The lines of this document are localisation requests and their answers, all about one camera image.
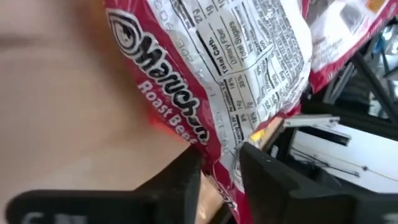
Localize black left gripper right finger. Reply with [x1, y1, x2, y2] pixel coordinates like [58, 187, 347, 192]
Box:
[238, 141, 300, 224]

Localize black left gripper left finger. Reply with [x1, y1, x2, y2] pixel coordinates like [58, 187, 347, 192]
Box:
[133, 145, 203, 224]

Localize silver metal bracket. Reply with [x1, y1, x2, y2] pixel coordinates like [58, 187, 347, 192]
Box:
[282, 114, 341, 128]

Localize red roast beef noodle pack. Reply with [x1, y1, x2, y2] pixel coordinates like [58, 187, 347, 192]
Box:
[298, 0, 398, 94]
[104, 0, 313, 224]

